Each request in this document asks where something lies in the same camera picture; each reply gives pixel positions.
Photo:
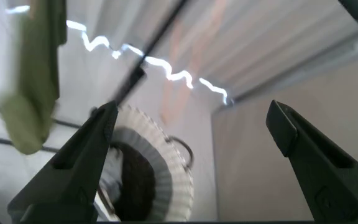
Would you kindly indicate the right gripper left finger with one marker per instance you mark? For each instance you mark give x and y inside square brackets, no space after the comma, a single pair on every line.
[73,177]

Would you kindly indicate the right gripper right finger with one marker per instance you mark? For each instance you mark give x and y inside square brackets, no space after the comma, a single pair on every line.
[331,183]

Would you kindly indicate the green printed shirt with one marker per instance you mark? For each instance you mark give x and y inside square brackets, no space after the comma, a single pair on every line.
[36,77]

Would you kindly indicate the white laundry basket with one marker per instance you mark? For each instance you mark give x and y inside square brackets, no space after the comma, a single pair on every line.
[179,174]

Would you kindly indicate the black clothes rack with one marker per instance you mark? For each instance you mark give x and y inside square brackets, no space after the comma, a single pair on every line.
[154,40]

